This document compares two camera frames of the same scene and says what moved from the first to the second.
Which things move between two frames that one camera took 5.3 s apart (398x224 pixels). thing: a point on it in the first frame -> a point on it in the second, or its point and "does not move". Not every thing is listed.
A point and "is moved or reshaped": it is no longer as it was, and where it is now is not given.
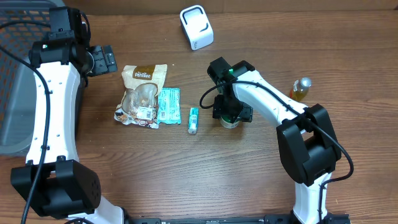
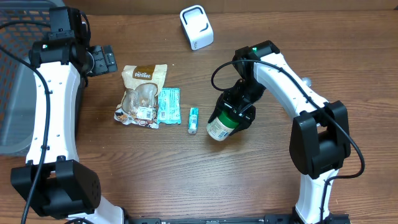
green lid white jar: (229, 125) is moved or reshaped
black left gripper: (106, 63) does not move
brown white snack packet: (138, 105) does not move
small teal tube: (193, 120) does not move
